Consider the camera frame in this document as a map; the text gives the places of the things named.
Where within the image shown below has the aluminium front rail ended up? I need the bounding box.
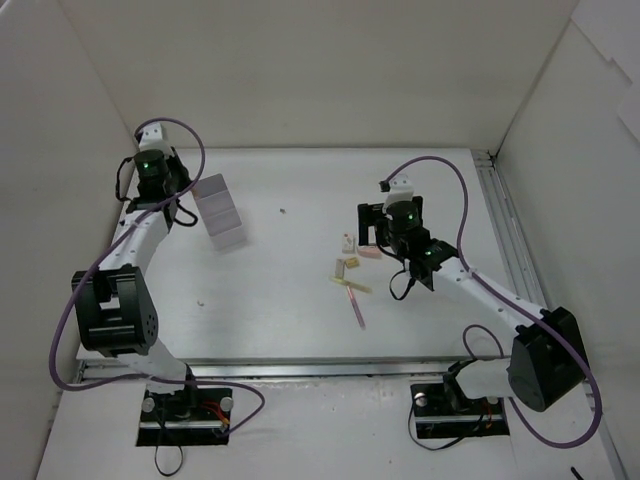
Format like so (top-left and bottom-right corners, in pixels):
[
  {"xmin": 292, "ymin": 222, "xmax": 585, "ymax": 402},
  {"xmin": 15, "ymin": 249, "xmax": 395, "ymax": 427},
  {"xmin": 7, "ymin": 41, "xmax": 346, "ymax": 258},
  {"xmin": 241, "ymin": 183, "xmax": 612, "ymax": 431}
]
[{"xmin": 74, "ymin": 355, "xmax": 516, "ymax": 381}]

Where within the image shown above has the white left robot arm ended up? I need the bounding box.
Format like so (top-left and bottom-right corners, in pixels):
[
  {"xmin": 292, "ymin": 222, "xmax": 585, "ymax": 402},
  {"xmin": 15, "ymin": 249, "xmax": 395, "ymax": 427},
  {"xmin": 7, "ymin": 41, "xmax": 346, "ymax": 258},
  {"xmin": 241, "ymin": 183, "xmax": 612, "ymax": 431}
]
[{"xmin": 72, "ymin": 147, "xmax": 200, "ymax": 420}]

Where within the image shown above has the yellow highlighter pen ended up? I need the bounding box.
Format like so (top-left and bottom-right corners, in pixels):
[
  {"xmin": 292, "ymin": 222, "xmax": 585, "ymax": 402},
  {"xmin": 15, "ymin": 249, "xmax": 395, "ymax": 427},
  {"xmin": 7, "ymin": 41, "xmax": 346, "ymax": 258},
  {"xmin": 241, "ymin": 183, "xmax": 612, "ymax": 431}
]
[{"xmin": 329, "ymin": 276, "xmax": 372, "ymax": 294}]

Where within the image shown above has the aluminium right side rail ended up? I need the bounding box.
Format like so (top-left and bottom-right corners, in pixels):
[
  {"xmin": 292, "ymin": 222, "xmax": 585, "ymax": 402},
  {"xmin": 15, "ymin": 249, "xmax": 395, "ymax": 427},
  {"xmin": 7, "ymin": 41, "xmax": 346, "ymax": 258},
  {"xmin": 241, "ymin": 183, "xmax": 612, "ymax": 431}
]
[{"xmin": 471, "ymin": 150, "xmax": 548, "ymax": 308}]

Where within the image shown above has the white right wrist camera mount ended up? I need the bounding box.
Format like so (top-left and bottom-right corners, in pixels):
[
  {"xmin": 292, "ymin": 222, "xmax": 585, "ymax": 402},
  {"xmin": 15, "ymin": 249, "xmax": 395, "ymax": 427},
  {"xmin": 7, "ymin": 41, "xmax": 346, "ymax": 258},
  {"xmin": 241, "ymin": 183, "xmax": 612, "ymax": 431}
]
[{"xmin": 379, "ymin": 173, "xmax": 414, "ymax": 207}]

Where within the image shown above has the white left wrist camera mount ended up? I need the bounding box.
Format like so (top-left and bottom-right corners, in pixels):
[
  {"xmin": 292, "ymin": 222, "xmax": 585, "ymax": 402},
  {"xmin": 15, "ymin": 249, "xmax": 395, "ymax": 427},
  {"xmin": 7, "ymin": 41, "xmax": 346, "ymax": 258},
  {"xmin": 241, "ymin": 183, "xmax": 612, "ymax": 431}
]
[{"xmin": 134, "ymin": 122, "xmax": 171, "ymax": 152}]

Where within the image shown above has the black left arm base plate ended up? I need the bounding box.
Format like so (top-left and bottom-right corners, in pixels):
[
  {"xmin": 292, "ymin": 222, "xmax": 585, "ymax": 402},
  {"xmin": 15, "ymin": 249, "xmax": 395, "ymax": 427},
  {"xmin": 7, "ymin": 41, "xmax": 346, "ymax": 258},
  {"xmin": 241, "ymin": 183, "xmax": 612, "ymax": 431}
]
[{"xmin": 136, "ymin": 387, "xmax": 234, "ymax": 447}]

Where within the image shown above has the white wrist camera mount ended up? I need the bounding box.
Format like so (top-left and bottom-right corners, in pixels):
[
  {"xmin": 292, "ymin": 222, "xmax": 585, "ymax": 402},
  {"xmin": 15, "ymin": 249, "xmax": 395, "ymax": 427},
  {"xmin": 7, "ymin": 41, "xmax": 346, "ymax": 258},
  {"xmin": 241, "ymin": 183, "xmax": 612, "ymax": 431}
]
[
  {"xmin": 134, "ymin": 122, "xmax": 171, "ymax": 152},
  {"xmin": 379, "ymin": 173, "xmax": 414, "ymax": 207}
]

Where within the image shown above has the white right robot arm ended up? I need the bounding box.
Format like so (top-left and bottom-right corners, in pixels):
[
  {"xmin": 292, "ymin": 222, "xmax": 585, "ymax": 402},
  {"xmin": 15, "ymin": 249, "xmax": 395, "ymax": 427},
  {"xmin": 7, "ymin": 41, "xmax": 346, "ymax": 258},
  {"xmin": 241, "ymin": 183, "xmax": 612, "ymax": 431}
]
[{"xmin": 357, "ymin": 197, "xmax": 591, "ymax": 412}]

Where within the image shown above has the white eraser with red print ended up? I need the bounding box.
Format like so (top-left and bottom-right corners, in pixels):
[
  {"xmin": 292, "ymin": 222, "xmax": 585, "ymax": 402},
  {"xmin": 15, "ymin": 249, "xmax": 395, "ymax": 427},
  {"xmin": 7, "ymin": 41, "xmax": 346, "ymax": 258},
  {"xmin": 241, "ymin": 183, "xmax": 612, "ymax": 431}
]
[{"xmin": 341, "ymin": 233, "xmax": 355, "ymax": 254}]

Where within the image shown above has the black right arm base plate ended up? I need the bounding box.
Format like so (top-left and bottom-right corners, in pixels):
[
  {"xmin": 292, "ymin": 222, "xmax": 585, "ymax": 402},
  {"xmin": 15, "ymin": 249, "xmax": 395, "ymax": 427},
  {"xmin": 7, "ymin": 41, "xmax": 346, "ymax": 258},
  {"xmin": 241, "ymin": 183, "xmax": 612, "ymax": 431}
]
[{"xmin": 409, "ymin": 383, "xmax": 510, "ymax": 444}]

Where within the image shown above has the small white eraser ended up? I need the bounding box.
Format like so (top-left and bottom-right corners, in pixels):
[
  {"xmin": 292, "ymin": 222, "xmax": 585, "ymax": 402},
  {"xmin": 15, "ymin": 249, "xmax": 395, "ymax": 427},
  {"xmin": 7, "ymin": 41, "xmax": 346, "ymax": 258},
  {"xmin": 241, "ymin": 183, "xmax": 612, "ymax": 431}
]
[{"xmin": 334, "ymin": 258, "xmax": 346, "ymax": 279}]

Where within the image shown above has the pink correction tape dispenser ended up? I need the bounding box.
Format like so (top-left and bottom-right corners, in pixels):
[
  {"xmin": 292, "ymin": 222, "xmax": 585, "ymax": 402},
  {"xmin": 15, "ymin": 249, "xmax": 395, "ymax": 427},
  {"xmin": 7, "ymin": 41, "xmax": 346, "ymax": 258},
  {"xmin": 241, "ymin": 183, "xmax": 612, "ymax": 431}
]
[{"xmin": 356, "ymin": 245, "xmax": 383, "ymax": 259}]

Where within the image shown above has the pink highlighter pen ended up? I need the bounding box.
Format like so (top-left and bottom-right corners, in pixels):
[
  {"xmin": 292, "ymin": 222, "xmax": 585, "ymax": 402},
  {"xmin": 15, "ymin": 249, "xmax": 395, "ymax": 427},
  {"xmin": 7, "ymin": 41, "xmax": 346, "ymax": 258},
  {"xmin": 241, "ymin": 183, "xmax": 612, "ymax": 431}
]
[{"xmin": 346, "ymin": 285, "xmax": 366, "ymax": 331}]

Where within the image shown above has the aluminium rail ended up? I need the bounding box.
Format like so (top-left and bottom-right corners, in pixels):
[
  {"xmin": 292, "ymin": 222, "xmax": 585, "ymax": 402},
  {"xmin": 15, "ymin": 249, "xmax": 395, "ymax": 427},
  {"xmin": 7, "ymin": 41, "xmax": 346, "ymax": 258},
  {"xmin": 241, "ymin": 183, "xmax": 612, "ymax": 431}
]
[
  {"xmin": 74, "ymin": 355, "xmax": 516, "ymax": 381},
  {"xmin": 471, "ymin": 150, "xmax": 548, "ymax": 308}
]

